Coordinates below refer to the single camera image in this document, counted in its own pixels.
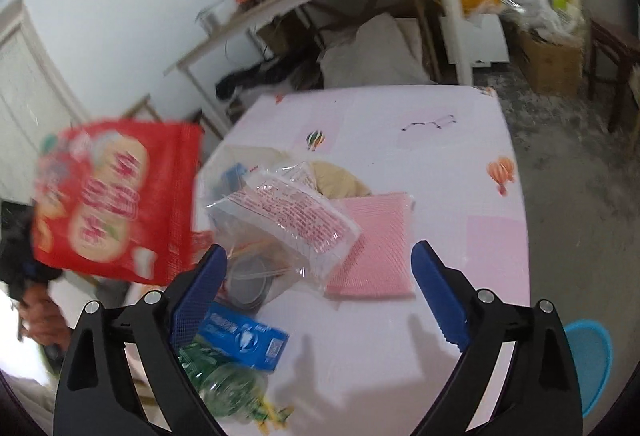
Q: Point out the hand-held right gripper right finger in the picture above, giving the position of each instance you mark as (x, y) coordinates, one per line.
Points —
(440, 296)

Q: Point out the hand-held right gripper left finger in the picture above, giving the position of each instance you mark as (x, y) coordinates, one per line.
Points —
(200, 296)

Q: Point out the blue toothpaste box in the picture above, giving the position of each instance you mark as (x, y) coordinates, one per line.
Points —
(245, 333)

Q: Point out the green plastic bottle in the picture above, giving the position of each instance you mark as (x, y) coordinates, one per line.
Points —
(230, 386)

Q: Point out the red packaged scrubber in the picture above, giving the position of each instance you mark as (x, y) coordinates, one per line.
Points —
(115, 196)

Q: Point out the clear plastic bag red print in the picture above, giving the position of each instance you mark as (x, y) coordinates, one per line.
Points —
(295, 216)

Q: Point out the person's left hand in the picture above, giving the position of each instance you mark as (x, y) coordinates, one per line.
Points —
(47, 318)

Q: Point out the round metal can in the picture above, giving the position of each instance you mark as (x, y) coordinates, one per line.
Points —
(247, 283)

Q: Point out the pink sponge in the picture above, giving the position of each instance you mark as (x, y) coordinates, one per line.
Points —
(375, 246)

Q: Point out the pink printed tablecloth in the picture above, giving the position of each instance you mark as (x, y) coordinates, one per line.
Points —
(425, 156)

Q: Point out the white door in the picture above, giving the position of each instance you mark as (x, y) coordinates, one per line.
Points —
(35, 91)

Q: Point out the beige cloth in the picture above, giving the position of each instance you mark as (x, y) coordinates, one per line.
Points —
(340, 178)

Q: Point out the blue plastic bin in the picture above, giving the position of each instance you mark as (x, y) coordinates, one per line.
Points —
(590, 366)

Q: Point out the black cloth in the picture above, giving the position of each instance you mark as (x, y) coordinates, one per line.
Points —
(250, 79)

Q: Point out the white woven sack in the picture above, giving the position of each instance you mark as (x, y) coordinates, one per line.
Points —
(380, 51)

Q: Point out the cardboard box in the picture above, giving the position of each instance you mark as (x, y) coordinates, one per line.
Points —
(280, 39)
(550, 61)

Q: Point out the white cabinet panel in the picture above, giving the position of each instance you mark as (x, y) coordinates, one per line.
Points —
(475, 39)

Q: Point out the glass container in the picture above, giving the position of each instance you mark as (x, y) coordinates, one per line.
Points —
(217, 16)

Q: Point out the dark wooden stool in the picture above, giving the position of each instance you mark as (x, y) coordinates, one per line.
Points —
(610, 36)

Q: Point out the white plastic bags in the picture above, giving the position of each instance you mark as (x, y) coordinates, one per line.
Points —
(555, 6)

